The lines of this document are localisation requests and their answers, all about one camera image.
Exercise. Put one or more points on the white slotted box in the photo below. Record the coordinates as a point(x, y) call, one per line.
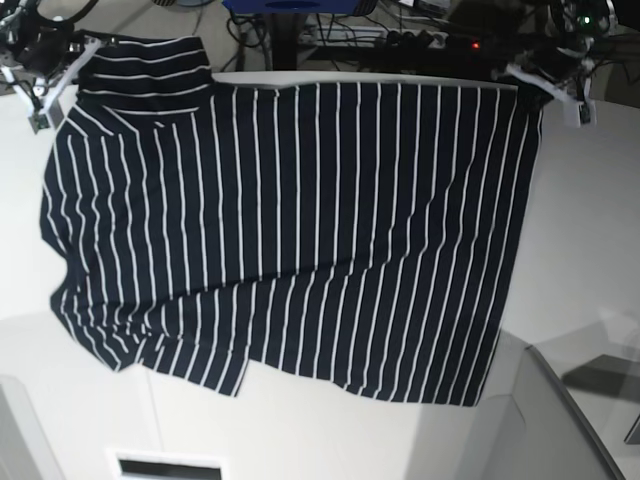
point(138, 464)

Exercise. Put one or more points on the navy white striped t-shirt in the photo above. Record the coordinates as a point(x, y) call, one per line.
point(363, 234)

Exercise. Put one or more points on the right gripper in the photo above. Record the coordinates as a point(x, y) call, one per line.
point(43, 54)

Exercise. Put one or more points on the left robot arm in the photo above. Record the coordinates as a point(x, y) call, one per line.
point(566, 32)

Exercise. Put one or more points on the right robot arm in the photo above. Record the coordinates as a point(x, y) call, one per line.
point(23, 17)

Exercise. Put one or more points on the black table leg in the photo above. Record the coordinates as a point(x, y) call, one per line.
point(284, 31)

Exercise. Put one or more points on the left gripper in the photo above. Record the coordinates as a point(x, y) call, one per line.
point(541, 62)

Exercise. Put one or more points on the black power strip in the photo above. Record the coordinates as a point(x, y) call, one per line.
point(335, 35)

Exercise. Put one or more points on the grey chair back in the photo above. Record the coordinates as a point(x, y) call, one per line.
point(525, 426)

